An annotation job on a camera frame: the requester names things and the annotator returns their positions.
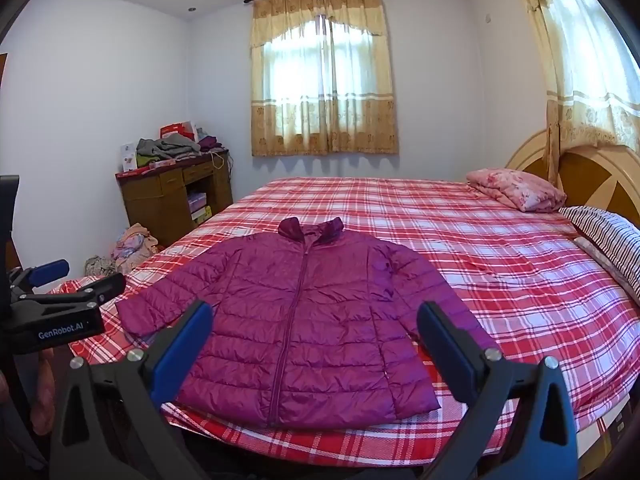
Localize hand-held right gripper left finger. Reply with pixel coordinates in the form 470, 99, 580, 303
49, 301, 215, 480

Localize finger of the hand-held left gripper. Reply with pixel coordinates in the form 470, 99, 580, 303
7, 259, 71, 293
10, 272, 127, 312

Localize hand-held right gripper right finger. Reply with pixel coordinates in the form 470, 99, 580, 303
416, 301, 593, 480

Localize purple puffer jacket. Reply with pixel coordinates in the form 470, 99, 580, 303
115, 216, 498, 430

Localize pile of pastel clothes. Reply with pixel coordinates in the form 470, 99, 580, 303
112, 223, 160, 275

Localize pile of grey clothes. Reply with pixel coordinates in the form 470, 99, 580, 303
136, 134, 202, 158

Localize person's left hand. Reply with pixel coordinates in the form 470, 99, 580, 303
30, 350, 58, 428

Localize grey crumpled cloth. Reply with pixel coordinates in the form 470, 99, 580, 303
84, 256, 117, 277

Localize brown wooden cabinet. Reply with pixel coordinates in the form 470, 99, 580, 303
115, 149, 234, 248

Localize bed with red plaid sheet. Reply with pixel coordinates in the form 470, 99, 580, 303
47, 176, 640, 471

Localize red box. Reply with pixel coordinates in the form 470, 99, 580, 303
159, 121, 197, 142

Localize pink pillow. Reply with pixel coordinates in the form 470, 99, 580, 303
465, 168, 567, 212

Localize brown cardboard box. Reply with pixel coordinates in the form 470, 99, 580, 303
597, 407, 632, 463

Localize striped pillow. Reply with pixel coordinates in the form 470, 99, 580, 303
558, 206, 640, 306

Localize wooden bed headboard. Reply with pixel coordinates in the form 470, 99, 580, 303
504, 129, 640, 221

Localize beige floral window curtain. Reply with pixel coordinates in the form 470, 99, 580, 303
250, 0, 400, 157

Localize long beige floral curtain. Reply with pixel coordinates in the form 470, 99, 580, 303
507, 0, 640, 188

